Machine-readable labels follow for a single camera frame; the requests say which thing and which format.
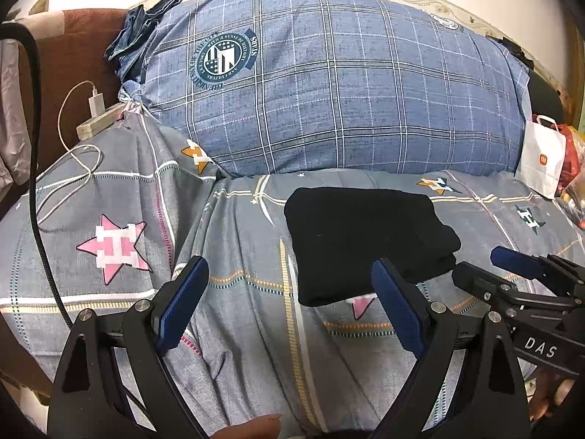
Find colourful plastic packet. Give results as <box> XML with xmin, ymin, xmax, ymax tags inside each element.
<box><xmin>553</xmin><ymin>183</ymin><xmax>585</xmax><ymax>232</ymax></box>

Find dark green cushion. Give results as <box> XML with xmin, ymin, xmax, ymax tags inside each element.
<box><xmin>525</xmin><ymin>68</ymin><xmax>567</xmax><ymax>124</ymax></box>

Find white charging cable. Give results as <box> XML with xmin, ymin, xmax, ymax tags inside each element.
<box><xmin>34</xmin><ymin>80</ymin><xmax>103</xmax><ymax>229</ymax></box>

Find beige power strip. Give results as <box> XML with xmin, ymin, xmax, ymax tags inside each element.
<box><xmin>75</xmin><ymin>103</ymin><xmax>126</xmax><ymax>140</ymax></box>

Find white paper bag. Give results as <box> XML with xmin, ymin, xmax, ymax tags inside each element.
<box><xmin>514</xmin><ymin>114</ymin><xmax>565</xmax><ymax>199</ymax></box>

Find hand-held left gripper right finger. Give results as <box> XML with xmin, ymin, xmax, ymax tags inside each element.
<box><xmin>370</xmin><ymin>258</ymin><xmax>533</xmax><ymax>439</ymax></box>

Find black braided cable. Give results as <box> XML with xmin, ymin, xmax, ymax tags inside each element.
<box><xmin>0</xmin><ymin>23</ymin><xmax>74</xmax><ymax>330</ymax></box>

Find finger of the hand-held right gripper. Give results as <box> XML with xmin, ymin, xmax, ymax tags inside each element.
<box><xmin>452</xmin><ymin>260</ymin><xmax>579</xmax><ymax>321</ymax></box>
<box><xmin>490</xmin><ymin>245</ymin><xmax>585</xmax><ymax>300</ymax></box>

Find person's right hand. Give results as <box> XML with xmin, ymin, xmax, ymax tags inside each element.
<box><xmin>528</xmin><ymin>366</ymin><xmax>577</xmax><ymax>421</ymax></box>

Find dark blue denim cloth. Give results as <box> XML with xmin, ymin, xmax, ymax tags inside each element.
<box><xmin>104</xmin><ymin>0</ymin><xmax>184</xmax><ymax>78</ymax></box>

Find blue plaid pillow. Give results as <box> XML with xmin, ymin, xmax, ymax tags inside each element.
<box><xmin>116</xmin><ymin>0</ymin><xmax>531</xmax><ymax>179</ymax></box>

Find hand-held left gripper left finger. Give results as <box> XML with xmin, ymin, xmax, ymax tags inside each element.
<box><xmin>48</xmin><ymin>255</ymin><xmax>211</xmax><ymax>439</ymax></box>

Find person's left hand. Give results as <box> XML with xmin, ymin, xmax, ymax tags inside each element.
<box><xmin>215</xmin><ymin>414</ymin><xmax>283</xmax><ymax>439</ymax></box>

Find grey hanging cloth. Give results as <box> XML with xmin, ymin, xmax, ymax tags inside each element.
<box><xmin>0</xmin><ymin>39</ymin><xmax>28</xmax><ymax>184</ymax></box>

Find red plastic bag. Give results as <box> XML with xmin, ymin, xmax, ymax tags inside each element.
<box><xmin>555</xmin><ymin>123</ymin><xmax>585</xmax><ymax>197</ymax></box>

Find brown headboard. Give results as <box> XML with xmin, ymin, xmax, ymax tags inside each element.
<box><xmin>0</xmin><ymin>7</ymin><xmax>138</xmax><ymax>179</ymax></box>

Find black pants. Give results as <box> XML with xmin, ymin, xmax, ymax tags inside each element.
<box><xmin>283</xmin><ymin>187</ymin><xmax>461</xmax><ymax>307</ymax></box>

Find grey star printed bed sheet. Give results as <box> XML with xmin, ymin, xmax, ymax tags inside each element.
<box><xmin>0</xmin><ymin>110</ymin><xmax>585</xmax><ymax>439</ymax></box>

